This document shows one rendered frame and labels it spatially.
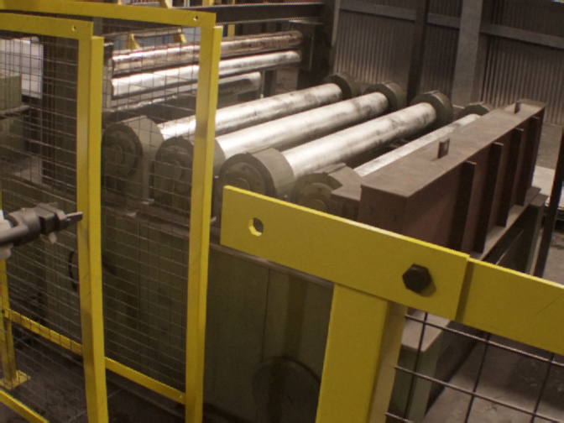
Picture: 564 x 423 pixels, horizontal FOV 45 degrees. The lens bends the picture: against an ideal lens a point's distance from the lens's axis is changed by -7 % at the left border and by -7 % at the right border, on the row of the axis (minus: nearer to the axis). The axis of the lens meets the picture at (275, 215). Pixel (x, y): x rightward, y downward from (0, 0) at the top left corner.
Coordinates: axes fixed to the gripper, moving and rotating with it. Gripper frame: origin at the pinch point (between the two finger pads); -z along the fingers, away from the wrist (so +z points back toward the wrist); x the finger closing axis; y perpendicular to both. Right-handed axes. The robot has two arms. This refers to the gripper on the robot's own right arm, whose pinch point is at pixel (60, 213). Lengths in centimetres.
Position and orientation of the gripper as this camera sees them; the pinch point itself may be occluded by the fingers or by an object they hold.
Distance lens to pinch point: 196.7
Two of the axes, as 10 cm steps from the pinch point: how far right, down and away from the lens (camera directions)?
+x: 8.3, 2.6, -4.9
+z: -5.5, 2.6, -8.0
